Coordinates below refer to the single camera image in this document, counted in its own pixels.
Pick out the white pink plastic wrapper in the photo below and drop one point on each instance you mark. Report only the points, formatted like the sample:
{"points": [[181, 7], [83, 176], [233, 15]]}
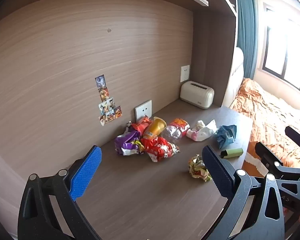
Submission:
{"points": [[201, 131]]}

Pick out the red snack wrapper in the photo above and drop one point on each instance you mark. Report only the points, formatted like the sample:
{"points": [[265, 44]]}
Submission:
{"points": [[160, 150]]}

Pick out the purple snack wrapper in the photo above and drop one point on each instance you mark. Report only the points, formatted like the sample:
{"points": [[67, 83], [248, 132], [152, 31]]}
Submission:
{"points": [[126, 140]]}

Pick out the white wall socket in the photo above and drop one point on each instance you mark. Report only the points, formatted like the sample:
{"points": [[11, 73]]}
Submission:
{"points": [[185, 73], [143, 110]]}

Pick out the blue plastic bag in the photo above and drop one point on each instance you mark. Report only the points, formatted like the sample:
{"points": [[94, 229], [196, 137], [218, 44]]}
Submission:
{"points": [[225, 135]]}

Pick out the dark framed window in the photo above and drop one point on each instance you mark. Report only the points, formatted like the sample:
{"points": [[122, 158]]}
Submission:
{"points": [[287, 52]]}

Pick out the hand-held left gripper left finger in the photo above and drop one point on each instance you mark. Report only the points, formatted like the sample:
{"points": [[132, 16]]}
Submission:
{"points": [[86, 172]]}

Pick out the green tube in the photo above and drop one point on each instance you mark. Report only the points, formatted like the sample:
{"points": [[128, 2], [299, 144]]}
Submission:
{"points": [[231, 153]]}

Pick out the orange red crumpled wrapper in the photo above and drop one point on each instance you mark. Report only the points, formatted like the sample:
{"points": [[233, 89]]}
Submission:
{"points": [[141, 125]]}

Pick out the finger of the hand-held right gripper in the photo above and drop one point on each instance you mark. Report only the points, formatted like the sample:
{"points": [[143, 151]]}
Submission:
{"points": [[296, 136], [263, 152]]}

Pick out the crumpled gold wrapper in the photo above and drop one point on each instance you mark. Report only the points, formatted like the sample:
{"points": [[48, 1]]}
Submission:
{"points": [[196, 166]]}

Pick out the orange blanket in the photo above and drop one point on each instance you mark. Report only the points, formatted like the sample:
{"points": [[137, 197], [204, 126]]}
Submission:
{"points": [[270, 120]]}

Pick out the yellow plastic cup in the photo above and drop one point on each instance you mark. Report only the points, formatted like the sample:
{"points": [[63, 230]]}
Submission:
{"points": [[155, 128]]}

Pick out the teal curtain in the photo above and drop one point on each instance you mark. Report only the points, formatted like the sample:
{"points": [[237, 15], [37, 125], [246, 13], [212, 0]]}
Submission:
{"points": [[246, 30]]}

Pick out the cream ribbed box with slot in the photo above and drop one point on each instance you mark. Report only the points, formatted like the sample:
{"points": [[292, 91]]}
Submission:
{"points": [[197, 93]]}

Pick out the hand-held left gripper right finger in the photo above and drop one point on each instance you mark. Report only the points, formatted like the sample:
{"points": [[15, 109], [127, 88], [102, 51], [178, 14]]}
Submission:
{"points": [[218, 170]]}

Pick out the brown cabinet side panel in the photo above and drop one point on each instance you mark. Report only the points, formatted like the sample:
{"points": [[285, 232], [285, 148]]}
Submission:
{"points": [[212, 42]]}

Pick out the orange snack packet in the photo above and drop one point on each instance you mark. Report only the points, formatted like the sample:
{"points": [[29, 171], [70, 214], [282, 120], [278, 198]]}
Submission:
{"points": [[180, 125]]}

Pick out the clear crumpled plastic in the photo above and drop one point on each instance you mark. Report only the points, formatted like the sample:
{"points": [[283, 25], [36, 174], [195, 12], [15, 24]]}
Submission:
{"points": [[172, 135]]}

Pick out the cartoon wall sticker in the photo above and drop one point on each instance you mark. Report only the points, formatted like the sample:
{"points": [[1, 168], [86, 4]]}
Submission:
{"points": [[117, 111], [101, 82], [105, 118], [106, 105], [103, 93]]}

